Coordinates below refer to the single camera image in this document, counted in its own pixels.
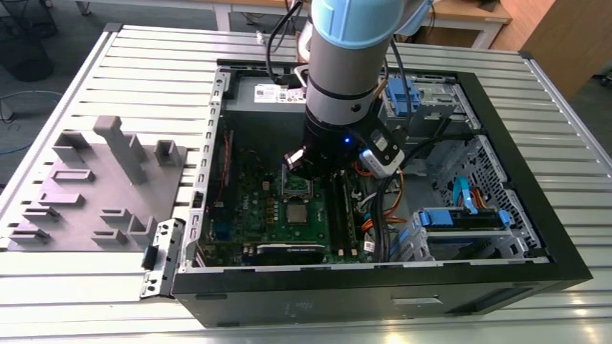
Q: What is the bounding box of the silver CPU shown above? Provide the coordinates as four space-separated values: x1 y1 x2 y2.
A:
286 204 310 225

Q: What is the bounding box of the metal socket cover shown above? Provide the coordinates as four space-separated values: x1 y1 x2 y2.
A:
280 168 315 200

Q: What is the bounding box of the green RAM stick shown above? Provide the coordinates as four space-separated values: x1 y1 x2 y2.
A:
340 171 363 257

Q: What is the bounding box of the grey power supply unit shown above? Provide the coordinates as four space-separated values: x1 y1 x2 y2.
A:
223 77 310 158

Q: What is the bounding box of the blue plastic drive latch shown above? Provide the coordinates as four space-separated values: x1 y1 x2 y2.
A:
386 77 422 118

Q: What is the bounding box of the grey metal drive cage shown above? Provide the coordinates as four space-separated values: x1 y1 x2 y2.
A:
378 75 482 173

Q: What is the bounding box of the green motherboard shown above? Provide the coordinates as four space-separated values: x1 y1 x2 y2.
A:
200 157 379 268

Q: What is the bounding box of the black graphics card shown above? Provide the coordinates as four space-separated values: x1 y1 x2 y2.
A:
246 242 330 267

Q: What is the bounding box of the hard disk in blue carrier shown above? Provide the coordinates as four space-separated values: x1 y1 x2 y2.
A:
414 209 511 232

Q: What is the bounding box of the black PC case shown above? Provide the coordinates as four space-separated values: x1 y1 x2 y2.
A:
171 57 594 329

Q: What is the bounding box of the pale blue teach pendant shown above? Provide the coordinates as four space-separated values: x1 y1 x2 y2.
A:
394 0 436 37

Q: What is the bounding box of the grey parts rack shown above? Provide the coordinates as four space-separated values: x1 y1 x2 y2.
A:
7 115 191 254

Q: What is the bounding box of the wooden desk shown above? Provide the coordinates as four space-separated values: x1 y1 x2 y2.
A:
420 0 514 49

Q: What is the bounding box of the wooden cabinet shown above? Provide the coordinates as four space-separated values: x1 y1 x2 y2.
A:
491 0 612 103

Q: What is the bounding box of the black office chair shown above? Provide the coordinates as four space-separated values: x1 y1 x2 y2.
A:
0 0 56 82

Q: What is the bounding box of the small wrist camera block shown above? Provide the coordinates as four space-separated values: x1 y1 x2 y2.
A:
283 149 314 177

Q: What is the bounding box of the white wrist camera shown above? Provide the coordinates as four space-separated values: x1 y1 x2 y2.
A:
356 127 407 179

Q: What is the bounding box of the orange wire bundle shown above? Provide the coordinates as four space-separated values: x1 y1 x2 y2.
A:
356 168 411 233

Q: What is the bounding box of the thick black cable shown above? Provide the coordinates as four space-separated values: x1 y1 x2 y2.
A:
371 132 482 262

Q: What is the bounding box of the black camera cable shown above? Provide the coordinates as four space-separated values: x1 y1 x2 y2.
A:
264 0 307 90
387 37 418 144

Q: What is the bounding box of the pale blue flat cable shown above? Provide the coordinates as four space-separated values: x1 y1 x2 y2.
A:
387 229 418 262

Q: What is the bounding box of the blue flat data cable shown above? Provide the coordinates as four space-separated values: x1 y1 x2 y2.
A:
452 176 479 215

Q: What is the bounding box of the hinged metal slot bracket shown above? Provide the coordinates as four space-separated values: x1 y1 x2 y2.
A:
138 216 188 300

